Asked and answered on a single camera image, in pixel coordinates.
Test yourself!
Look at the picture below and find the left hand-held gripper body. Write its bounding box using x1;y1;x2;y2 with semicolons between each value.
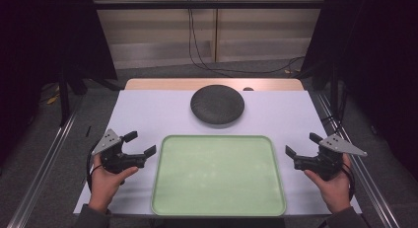
91;128;148;175

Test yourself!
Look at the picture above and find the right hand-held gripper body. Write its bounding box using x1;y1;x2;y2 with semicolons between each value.
293;133;369;182

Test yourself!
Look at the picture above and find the person's left hand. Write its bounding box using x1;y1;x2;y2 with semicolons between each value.
87;153;140;214

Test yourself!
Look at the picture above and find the person's right hand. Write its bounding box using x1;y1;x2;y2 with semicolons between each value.
303;153;353;214

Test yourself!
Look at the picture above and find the white table mat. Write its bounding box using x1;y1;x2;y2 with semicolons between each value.
73;89;363;218

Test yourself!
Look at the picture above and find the light green plastic tray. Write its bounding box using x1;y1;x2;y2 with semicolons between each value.
150;134;288;218

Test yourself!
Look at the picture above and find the round black plate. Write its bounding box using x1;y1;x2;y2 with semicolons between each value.
189;84;245;126

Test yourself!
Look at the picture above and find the black curtain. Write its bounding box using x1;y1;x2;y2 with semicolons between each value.
300;0;418;182
0;0;118;163

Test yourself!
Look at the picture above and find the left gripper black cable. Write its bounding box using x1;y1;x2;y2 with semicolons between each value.
86;140;105;193

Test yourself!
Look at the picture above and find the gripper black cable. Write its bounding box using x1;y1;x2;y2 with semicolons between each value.
340;162;357;202
86;140;105;193

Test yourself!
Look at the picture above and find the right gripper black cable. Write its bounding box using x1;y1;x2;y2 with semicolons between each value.
340;162;357;202

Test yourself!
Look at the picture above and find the aluminium floor rail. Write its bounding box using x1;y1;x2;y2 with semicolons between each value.
314;92;401;228
5;101;86;228

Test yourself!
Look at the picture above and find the black metal stand post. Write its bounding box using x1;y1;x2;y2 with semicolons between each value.
329;54;340;114
58;64;72;127

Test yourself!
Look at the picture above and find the black wall cable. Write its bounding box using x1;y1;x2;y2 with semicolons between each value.
187;7;307;79

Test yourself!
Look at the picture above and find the black horizontal frame bar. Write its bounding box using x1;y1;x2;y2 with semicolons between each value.
93;0;327;11

